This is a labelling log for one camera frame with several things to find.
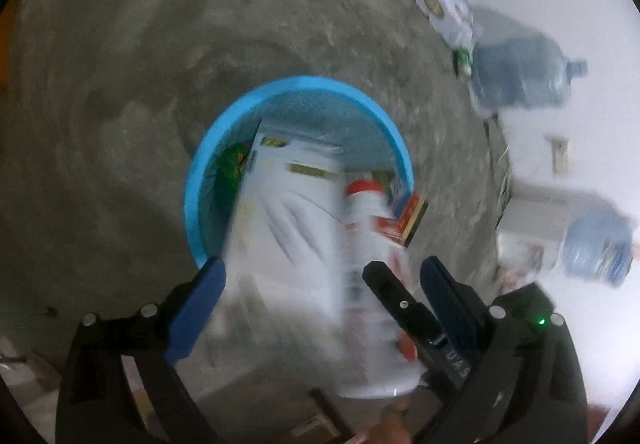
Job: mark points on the green foil snack bag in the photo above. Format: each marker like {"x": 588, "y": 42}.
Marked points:
{"x": 235, "y": 169}

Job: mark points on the blue water jug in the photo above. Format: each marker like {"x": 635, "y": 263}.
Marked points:
{"x": 597, "y": 244}
{"x": 520, "y": 74}

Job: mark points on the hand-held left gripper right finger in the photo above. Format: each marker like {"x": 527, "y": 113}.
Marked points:
{"x": 450, "y": 304}

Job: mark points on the white bottle with red cap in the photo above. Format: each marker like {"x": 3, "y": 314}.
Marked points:
{"x": 370, "y": 234}

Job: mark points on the person's foot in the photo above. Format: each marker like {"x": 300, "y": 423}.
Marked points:
{"x": 395, "y": 416}

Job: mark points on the printed plastic bags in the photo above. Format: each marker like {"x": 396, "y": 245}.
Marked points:
{"x": 515, "y": 279}

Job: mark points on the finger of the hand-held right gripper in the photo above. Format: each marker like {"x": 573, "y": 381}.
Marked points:
{"x": 402, "y": 311}

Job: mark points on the white printed appliance box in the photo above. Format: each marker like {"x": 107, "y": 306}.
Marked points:
{"x": 535, "y": 219}

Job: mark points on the red and black box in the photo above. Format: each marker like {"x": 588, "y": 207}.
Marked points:
{"x": 412, "y": 219}

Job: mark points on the wall socket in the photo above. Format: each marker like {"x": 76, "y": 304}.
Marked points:
{"x": 560, "y": 156}

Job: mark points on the white cardboard box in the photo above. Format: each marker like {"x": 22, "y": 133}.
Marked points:
{"x": 285, "y": 224}

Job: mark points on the blue plastic waste basket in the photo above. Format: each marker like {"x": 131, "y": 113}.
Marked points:
{"x": 310, "y": 85}

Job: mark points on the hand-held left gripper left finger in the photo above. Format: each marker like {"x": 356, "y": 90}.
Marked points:
{"x": 197, "y": 309}

